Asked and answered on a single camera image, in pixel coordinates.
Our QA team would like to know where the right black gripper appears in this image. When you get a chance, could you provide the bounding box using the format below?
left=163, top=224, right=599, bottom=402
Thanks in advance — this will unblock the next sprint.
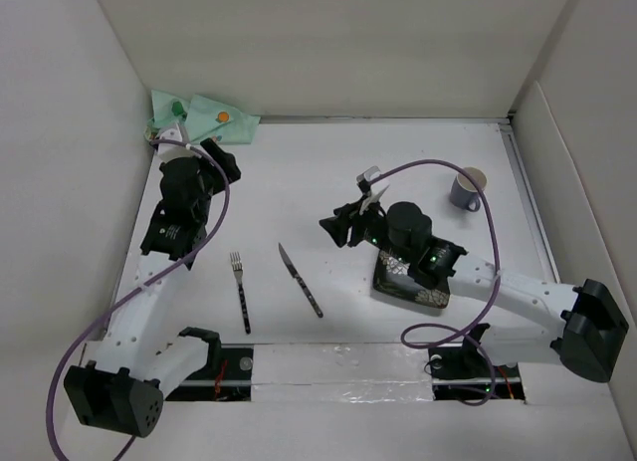
left=318, top=193, right=412, bottom=265

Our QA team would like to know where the green cartoon print cloth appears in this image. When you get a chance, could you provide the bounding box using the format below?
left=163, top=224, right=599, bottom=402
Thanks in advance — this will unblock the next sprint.
left=144, top=90, right=261, bottom=144

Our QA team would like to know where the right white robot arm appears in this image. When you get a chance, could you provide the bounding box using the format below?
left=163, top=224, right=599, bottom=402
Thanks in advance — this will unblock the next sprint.
left=319, top=200, right=629, bottom=383

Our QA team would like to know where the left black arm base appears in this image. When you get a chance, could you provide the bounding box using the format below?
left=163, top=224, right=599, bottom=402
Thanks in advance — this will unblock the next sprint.
left=166, top=345, right=254, bottom=402

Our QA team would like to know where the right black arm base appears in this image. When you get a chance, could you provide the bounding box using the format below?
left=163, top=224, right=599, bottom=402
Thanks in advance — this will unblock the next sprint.
left=424, top=339, right=526, bottom=403

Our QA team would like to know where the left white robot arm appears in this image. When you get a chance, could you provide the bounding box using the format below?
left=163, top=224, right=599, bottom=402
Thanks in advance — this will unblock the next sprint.
left=64, top=138, right=241, bottom=438

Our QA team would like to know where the black floral square plate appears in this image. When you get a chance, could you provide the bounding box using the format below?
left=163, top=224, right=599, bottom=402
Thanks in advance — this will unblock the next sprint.
left=372, top=250, right=450, bottom=317

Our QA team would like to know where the purple ceramic mug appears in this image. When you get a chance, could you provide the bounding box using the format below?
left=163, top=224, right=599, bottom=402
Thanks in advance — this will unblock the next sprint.
left=449, top=167, right=488, bottom=213

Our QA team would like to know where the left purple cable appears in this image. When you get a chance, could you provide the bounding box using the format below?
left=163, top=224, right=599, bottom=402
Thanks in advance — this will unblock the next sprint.
left=45, top=137, right=233, bottom=461

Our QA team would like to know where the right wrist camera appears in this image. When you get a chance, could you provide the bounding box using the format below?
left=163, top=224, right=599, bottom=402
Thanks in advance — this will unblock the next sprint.
left=356, top=166, right=389, bottom=215

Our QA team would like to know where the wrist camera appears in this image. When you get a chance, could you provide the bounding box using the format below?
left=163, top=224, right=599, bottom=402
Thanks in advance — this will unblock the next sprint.
left=356, top=166, right=389, bottom=215
left=151, top=122, right=191, bottom=162

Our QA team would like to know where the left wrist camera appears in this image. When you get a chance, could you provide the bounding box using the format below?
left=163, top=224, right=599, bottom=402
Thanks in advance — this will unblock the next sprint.
left=151, top=122, right=191, bottom=162

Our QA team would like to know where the steak knife patterned handle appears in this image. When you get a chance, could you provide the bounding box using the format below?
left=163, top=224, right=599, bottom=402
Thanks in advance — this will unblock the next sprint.
left=278, top=243, right=323, bottom=319

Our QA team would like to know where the metal fork patterned handle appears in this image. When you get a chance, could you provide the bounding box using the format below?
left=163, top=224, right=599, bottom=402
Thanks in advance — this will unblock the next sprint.
left=230, top=252, right=252, bottom=335

